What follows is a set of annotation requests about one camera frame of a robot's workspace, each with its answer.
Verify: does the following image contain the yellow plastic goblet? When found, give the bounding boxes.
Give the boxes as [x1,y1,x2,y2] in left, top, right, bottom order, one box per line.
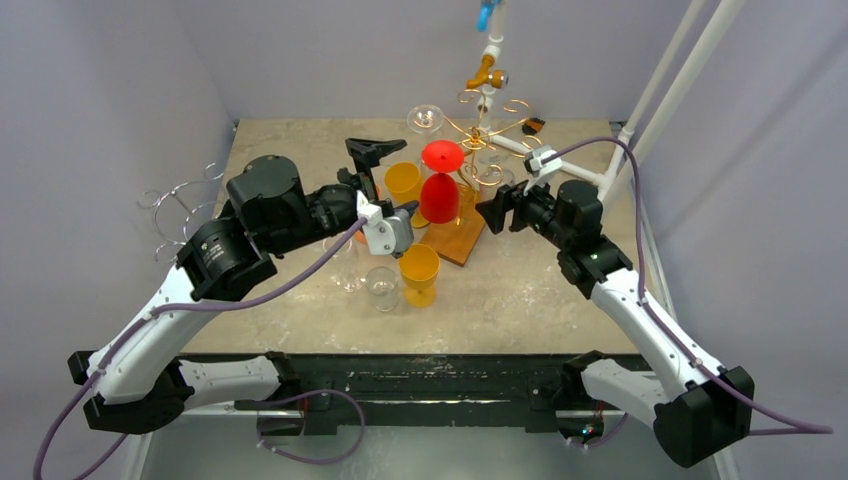
[384,162,423,204]
[398,243,441,308]

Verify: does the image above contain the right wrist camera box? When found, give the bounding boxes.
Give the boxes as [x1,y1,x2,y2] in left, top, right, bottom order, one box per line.
[523,145,563,196]

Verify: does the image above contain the clear tall flute glass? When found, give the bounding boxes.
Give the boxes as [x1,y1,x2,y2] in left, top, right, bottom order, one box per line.
[406,104,445,166]

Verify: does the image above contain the clear short glass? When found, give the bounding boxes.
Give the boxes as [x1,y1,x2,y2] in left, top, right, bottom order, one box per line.
[365,267,398,313]
[475,154,515,188]

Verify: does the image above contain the clear wine glass left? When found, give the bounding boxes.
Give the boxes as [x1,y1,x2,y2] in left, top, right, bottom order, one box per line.
[323,240,364,293]

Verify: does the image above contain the white pvc pipe frame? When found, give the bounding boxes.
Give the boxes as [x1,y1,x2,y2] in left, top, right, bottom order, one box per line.
[475,0,749,210]

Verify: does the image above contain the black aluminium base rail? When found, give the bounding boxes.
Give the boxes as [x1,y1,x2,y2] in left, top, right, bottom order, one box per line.
[201,351,623,435]

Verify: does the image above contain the red plastic wine glass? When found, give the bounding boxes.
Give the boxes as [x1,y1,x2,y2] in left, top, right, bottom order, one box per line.
[420,140,465,224]

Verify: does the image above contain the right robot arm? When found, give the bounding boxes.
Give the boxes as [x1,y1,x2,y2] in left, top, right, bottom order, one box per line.
[475,180,755,468]

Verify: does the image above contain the small black orange object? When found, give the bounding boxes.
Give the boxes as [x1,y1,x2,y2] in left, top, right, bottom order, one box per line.
[521,117,546,136]

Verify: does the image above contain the chrome wine glass rack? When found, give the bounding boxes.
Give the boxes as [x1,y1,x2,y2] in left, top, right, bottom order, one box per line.
[136,162,225,264]

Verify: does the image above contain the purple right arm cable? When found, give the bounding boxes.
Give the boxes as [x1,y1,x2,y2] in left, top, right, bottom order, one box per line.
[546,136,835,452]

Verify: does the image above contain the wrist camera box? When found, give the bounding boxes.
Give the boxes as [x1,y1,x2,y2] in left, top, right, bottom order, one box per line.
[523,145,563,196]
[356,191,414,259]

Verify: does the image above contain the yellow plastic goblet far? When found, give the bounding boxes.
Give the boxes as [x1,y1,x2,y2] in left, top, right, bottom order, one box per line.
[384,162,423,204]

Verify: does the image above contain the orange plastic goblet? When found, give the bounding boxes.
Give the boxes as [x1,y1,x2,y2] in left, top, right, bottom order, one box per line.
[354,184,383,245]

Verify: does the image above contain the brass faucet with blue handle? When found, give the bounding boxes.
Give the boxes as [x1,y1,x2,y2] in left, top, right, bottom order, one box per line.
[465,0,509,90]

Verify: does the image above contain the gold rack with wooden base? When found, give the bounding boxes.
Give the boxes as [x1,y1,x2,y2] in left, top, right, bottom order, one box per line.
[409,86,532,268]

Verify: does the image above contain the yellow plastic goblet near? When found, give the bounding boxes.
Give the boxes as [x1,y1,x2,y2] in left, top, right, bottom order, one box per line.
[398,243,441,308]

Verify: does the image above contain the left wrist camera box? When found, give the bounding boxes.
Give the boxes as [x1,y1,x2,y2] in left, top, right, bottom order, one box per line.
[356,191,414,259]

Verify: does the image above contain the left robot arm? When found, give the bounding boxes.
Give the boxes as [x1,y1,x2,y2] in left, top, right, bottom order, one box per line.
[69,138,418,435]

